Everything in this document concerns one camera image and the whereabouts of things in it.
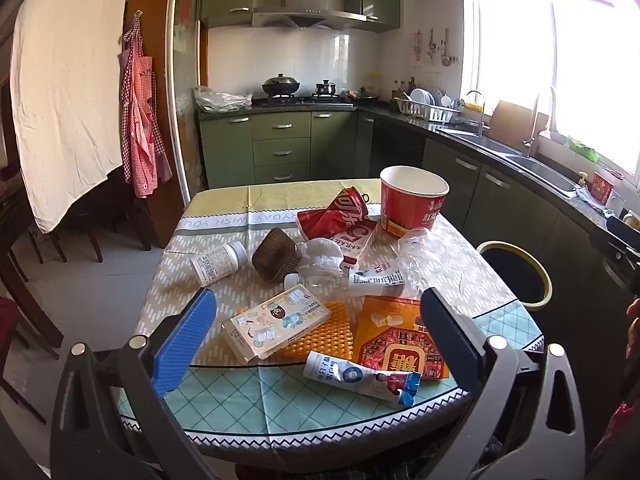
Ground black wok with lid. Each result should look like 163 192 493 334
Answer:
262 73 302 98

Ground brown cardboard sheet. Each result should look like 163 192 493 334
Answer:
487 100 538 143

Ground red checked apron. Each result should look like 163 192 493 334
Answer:
118 10 173 198

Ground orange snack packet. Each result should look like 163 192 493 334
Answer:
352 295 451 381

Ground dark wooden chair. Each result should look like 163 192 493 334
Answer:
0 295 63 426
75 165 152 263

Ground white and blue wrapper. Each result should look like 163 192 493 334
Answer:
303 351 422 407

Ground steel double sink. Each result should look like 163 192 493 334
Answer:
440 127 581 198

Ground person's right hand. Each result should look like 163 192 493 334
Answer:
626 297 640 361

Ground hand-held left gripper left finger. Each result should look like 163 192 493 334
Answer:
50 287 219 480

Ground white squeeze tube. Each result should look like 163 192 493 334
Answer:
347 262 406 298

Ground dark green sink cabinets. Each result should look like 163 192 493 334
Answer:
370 115 640 311

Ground yellow rimmed dark trash bin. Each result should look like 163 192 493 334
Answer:
475 241 553 308

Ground green lower cabinets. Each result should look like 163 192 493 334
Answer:
200 110 373 188

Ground white hanging cloth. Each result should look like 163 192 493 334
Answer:
10 0 136 235

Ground orange ribbed mat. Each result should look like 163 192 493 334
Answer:
235 300 358 363

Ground crumpled white tissue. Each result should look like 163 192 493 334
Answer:
297 237 346 276

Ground white pill bottle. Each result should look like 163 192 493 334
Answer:
190 241 248 287

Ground clear plastic bag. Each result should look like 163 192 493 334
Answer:
194 86 253 113

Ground white illustrated carton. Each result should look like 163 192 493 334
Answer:
221 284 332 365

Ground chrome faucet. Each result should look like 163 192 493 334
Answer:
465 90 488 136
522 92 557 158

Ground stack of white plates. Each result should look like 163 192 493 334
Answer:
410 87 453 108

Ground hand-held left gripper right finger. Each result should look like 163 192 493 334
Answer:
419 287 588 480

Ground hanging kitchen utensils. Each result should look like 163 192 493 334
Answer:
412 29 456 67

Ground crushed red can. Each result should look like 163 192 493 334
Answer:
296 186 381 241

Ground metal dish rack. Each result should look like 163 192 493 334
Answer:
395 95 462 125

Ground red and white toothpaste box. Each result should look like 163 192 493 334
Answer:
327 217 379 266

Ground brown ribbed plastic tray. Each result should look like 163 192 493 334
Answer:
251 227 303 283

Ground red paper bucket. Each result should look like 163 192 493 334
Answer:
379 165 450 238

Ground gas stove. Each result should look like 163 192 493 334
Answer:
260 92 351 107

